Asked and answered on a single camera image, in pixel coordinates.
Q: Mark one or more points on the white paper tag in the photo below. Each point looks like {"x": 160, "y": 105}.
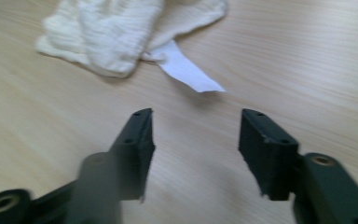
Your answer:
{"x": 186, "y": 70}

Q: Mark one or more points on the white towel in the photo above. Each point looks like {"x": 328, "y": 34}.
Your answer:
{"x": 105, "y": 34}

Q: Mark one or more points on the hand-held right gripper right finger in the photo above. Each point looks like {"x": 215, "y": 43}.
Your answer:
{"x": 268, "y": 155}

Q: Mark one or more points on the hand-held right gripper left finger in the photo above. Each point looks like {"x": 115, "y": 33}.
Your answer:
{"x": 135, "y": 149}

